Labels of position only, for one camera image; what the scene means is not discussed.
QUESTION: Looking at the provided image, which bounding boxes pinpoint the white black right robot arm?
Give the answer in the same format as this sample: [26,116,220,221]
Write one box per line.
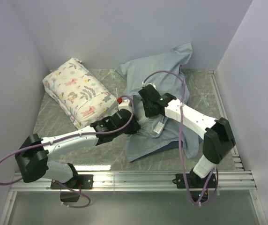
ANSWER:
[139,84,236,188]

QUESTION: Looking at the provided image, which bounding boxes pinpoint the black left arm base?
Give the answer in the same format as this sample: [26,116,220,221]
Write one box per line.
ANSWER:
[50,174,94,203]

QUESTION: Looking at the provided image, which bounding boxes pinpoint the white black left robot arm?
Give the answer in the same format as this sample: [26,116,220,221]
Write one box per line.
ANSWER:
[15,109,141,188]

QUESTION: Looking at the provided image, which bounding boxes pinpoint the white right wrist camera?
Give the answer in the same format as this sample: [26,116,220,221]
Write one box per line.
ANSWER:
[142,82,156,89]

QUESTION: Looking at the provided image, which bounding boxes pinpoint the white floral print pillow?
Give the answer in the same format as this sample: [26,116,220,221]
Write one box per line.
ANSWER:
[43,58,117,129]

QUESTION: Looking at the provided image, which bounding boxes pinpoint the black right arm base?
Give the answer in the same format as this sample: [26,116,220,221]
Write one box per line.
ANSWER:
[172,171,219,204]

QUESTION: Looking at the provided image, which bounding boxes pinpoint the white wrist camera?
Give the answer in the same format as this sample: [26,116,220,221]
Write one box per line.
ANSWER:
[142,82,156,89]
[117,98,132,113]

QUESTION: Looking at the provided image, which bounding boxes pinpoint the blue fish print pillowcase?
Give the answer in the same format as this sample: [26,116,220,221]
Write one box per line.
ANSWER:
[115,43,199,162]

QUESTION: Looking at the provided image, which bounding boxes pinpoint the aluminium front rail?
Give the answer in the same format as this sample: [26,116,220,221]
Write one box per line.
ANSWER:
[9,171,257,192]

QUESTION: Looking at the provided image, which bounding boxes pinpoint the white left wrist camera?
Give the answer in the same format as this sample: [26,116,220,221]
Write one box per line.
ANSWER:
[117,98,132,113]

